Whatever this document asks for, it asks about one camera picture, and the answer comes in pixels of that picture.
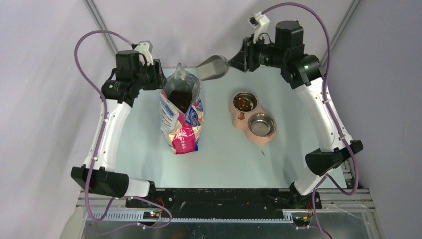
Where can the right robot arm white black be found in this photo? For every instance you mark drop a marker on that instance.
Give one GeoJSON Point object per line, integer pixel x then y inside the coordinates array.
{"type": "Point", "coordinates": [303, 73]}

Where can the steel bowl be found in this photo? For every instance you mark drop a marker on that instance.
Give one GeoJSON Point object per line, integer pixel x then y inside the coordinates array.
{"type": "Point", "coordinates": [250, 94]}
{"type": "Point", "coordinates": [262, 125]}

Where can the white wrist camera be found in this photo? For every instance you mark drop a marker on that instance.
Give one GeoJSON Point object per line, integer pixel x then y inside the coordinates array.
{"type": "Point", "coordinates": [260, 23]}
{"type": "Point", "coordinates": [145, 50]}

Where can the metal food scoop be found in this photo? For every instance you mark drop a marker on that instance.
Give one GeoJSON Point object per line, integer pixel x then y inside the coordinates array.
{"type": "Point", "coordinates": [214, 67]}

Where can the near steel bowl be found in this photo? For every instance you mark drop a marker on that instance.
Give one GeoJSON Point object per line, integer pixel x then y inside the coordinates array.
{"type": "Point", "coordinates": [262, 125]}

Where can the aluminium frame rail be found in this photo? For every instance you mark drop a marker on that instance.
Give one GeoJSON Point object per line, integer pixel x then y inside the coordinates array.
{"type": "Point", "coordinates": [333, 201]}

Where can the kibble in far bowl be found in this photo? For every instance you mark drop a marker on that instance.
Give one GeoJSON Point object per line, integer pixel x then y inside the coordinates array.
{"type": "Point", "coordinates": [244, 103]}

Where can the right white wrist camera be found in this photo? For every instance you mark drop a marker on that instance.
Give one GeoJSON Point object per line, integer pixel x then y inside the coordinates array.
{"type": "Point", "coordinates": [260, 23]}

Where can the far steel bowl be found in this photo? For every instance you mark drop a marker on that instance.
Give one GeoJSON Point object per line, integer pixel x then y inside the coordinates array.
{"type": "Point", "coordinates": [250, 94]}

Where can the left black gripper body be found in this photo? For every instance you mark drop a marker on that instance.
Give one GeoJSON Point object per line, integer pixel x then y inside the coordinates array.
{"type": "Point", "coordinates": [149, 77]}

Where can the colourful pet food bag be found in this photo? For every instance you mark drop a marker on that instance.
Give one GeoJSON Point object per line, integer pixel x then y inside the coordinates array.
{"type": "Point", "coordinates": [182, 130]}

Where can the brown pet food kibble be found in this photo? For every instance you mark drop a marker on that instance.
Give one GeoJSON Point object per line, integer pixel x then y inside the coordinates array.
{"type": "Point", "coordinates": [181, 100]}

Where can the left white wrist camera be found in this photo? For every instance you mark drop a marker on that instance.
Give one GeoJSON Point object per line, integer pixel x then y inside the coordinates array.
{"type": "Point", "coordinates": [145, 50]}

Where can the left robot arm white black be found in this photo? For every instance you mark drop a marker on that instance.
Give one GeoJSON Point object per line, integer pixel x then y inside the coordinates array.
{"type": "Point", "coordinates": [98, 173]}

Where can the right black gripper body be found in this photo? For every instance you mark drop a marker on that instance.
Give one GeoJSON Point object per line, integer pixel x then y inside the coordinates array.
{"type": "Point", "coordinates": [265, 55]}

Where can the pink double pet feeder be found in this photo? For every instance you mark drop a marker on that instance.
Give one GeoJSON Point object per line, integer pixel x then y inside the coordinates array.
{"type": "Point", "coordinates": [240, 120]}

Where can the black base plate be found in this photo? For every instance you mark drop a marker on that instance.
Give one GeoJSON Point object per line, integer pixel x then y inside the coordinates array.
{"type": "Point", "coordinates": [238, 204]}

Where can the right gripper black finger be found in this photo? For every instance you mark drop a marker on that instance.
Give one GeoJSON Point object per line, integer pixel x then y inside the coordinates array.
{"type": "Point", "coordinates": [237, 62]}
{"type": "Point", "coordinates": [243, 54]}

